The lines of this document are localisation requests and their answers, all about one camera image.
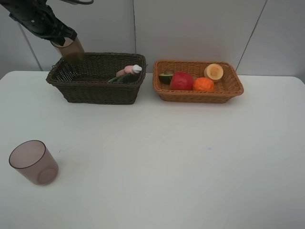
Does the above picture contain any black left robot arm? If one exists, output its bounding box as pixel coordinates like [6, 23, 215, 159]
[0, 0, 77, 46]

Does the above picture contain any halved avocado with pit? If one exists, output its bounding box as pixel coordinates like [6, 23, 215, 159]
[159, 69, 174, 84]

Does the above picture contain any pink spray bottle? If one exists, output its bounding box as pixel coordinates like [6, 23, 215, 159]
[116, 65, 142, 77]

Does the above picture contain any dark green pump bottle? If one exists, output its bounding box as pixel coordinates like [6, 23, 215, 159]
[108, 73, 138, 83]

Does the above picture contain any light orange wicker basket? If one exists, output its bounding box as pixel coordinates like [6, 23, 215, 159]
[152, 60, 244, 104]

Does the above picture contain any dark brown wicker basket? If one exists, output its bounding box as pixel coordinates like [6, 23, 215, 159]
[46, 52, 146, 105]

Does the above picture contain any orange mandarin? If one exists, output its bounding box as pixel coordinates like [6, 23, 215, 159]
[193, 77, 214, 91]

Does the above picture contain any purple translucent plastic cup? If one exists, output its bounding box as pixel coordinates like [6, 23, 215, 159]
[9, 140, 59, 186]

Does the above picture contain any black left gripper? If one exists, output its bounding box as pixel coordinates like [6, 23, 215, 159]
[9, 3, 77, 46]

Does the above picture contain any red yellow apple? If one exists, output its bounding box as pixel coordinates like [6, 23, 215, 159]
[170, 72, 193, 91]

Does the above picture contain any brown translucent plastic cup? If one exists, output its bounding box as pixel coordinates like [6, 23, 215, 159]
[51, 37, 85, 65]

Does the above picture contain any red orange round fruit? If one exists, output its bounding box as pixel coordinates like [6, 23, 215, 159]
[204, 63, 224, 82]

